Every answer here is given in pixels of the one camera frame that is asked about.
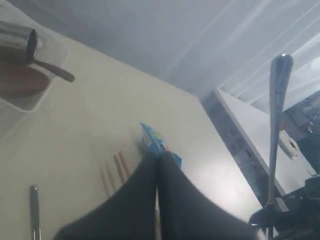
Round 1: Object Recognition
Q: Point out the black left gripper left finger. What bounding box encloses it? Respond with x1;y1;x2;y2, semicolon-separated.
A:
54;156;157;240

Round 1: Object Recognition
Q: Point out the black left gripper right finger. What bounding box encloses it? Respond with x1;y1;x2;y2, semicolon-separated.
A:
157;152;264;240

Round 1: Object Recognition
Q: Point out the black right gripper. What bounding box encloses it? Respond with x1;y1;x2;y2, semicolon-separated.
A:
264;174;320;240

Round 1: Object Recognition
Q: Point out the blue snack chip bag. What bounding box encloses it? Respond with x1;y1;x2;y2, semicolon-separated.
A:
140;122;182;168

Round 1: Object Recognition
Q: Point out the stainless steel table knife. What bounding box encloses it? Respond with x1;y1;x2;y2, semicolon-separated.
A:
29;185;42;240

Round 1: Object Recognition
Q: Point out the stainless steel fork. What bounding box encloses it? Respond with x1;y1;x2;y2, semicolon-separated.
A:
249;53;294;228

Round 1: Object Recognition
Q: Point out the brown wooden chopstick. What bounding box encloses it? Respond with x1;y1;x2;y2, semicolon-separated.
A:
113;151;131;184
100;161;117;198

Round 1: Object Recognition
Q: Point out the brown wooden chopstick front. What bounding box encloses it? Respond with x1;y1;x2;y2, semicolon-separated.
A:
113;151;131;184

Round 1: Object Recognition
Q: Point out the white power strip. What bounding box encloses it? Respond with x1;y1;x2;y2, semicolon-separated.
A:
279;130;300;159

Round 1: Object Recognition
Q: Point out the white side table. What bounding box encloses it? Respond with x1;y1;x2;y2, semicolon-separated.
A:
201;90;316;208

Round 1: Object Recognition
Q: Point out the brown wooden plate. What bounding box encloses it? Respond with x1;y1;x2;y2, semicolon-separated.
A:
0;62;50;99

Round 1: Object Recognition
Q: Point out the white woven plastic basket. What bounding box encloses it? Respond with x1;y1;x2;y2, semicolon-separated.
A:
0;0;70;138

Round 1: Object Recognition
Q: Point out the shiny metal cup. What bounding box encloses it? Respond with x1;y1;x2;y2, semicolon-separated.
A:
0;21;38;65

